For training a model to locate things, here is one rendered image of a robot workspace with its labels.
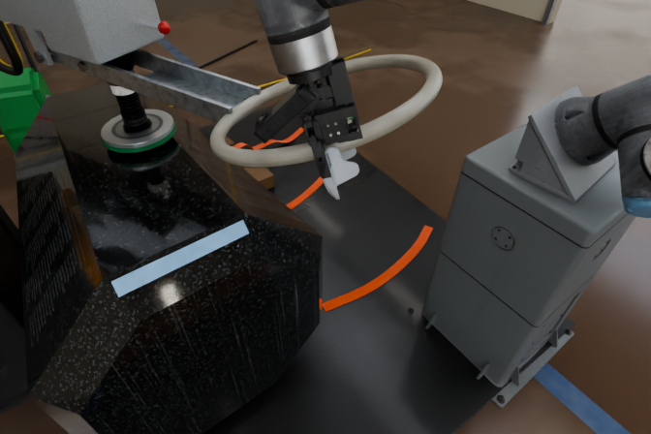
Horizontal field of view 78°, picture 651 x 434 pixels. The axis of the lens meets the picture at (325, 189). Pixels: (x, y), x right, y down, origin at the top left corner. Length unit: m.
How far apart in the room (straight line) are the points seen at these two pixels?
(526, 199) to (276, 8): 0.88
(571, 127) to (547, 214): 0.23
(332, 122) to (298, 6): 0.16
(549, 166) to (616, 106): 0.20
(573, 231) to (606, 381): 0.94
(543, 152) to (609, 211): 0.22
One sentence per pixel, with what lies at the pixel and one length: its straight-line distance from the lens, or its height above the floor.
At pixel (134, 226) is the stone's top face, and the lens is 1.10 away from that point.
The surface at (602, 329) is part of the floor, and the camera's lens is 2.15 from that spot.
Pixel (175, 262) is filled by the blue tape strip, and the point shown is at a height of 0.82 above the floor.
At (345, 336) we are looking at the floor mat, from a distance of 1.77.
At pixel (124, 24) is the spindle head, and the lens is 1.19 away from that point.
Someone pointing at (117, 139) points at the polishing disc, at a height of 0.89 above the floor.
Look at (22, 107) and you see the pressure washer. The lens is 2.90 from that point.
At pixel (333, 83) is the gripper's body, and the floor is 1.30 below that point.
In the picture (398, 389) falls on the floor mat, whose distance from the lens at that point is 1.69.
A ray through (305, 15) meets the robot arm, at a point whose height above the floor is 1.39.
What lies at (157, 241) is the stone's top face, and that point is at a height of 0.85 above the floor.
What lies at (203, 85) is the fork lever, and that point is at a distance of 1.15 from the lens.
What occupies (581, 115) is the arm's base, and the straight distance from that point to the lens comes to 1.22.
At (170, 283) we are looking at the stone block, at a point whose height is 0.79.
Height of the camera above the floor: 1.55
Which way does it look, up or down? 40 degrees down
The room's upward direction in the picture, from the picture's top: straight up
